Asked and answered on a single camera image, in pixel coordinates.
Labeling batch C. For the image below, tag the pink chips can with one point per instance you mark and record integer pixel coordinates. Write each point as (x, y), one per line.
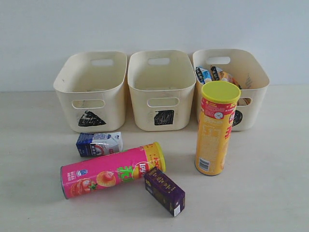
(107, 171)

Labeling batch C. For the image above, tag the blue snack bag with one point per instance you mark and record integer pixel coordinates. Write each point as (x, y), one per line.
(203, 75)

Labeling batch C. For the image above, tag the orange snack bag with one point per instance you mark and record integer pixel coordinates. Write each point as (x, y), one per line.
(217, 74)

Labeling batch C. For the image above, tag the middle cream plastic bin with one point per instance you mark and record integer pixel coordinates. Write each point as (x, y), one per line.
(161, 85)

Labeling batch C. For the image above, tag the cream plastic bin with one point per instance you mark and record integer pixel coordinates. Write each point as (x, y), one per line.
(247, 71)
(91, 88)
(161, 85)

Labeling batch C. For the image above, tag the yellow chips can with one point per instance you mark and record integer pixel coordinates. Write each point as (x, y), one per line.
(217, 111)

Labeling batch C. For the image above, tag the purple small box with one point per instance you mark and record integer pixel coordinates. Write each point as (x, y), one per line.
(165, 191)

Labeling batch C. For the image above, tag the left cream plastic bin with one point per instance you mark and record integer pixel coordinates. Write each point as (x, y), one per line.
(91, 88)

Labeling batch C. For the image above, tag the blue white milk carton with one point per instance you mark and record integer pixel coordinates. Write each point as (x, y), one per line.
(99, 144)

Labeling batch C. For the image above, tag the right cream plastic bin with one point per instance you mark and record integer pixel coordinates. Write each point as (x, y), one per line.
(247, 71)

